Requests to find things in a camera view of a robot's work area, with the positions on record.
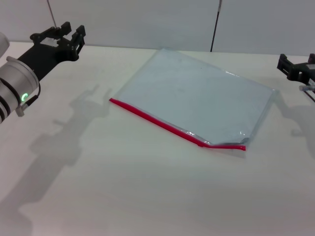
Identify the clear document bag red zip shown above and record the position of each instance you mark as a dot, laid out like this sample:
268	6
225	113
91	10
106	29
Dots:
192	93

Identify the thin grey vertical pole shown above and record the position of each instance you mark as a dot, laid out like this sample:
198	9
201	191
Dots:
53	14

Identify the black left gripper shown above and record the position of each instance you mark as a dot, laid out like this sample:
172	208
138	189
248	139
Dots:
49	55

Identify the thin black vertical pole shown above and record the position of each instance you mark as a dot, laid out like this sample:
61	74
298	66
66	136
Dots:
215	29

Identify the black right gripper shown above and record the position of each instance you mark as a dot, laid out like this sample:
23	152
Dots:
307	71

